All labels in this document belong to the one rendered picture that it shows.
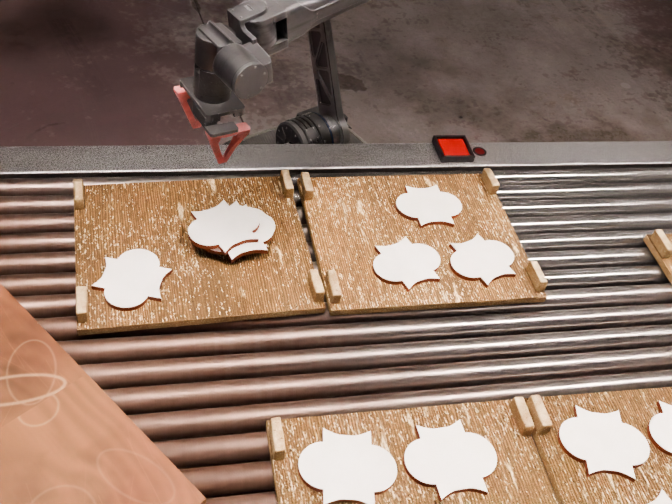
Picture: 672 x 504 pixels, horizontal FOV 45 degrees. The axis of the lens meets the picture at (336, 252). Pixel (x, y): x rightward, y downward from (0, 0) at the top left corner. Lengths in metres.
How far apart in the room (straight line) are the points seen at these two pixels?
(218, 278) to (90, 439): 0.43
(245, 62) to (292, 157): 0.59
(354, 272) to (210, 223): 0.27
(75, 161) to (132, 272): 0.35
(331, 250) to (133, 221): 0.36
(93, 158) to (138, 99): 1.75
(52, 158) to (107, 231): 0.26
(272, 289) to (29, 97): 2.20
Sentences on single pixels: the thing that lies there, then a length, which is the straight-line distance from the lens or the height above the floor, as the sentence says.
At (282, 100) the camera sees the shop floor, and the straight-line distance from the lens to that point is 3.48.
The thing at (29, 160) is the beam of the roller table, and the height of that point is 0.92.
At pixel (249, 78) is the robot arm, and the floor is 1.34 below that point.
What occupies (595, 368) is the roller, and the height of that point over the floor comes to 0.91.
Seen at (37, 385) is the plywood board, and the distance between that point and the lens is 1.17.
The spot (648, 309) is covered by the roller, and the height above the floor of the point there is 0.92.
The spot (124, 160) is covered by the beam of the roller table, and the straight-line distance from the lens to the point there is 1.68.
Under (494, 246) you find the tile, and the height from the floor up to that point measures 0.95.
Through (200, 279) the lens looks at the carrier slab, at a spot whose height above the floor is 0.94.
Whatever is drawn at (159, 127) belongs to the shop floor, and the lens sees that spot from 3.28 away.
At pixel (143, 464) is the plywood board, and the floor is 1.04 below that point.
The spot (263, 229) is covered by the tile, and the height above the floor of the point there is 0.97.
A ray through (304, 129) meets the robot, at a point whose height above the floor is 0.41.
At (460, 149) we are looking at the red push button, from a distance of 1.81.
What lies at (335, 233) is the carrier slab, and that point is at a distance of 1.52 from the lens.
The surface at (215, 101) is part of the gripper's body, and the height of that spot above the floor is 1.26.
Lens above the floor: 1.98
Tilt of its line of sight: 45 degrees down
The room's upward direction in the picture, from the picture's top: 11 degrees clockwise
